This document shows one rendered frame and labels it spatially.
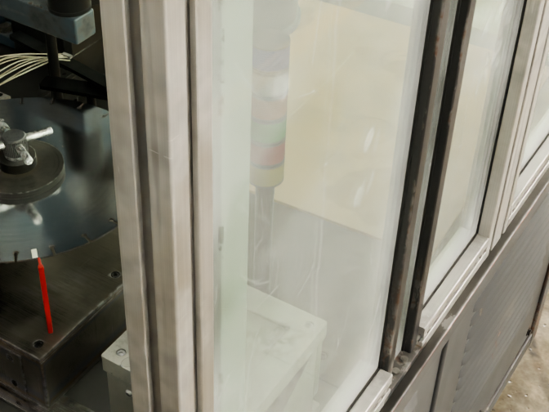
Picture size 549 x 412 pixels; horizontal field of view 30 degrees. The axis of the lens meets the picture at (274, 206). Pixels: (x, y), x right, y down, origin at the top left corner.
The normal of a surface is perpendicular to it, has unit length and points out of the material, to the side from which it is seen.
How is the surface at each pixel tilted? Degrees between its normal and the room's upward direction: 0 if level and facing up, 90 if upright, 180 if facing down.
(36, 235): 0
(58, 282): 0
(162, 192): 90
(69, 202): 0
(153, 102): 90
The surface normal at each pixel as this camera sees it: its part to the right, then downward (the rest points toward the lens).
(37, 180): 0.10, -0.73
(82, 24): 0.85, 0.36
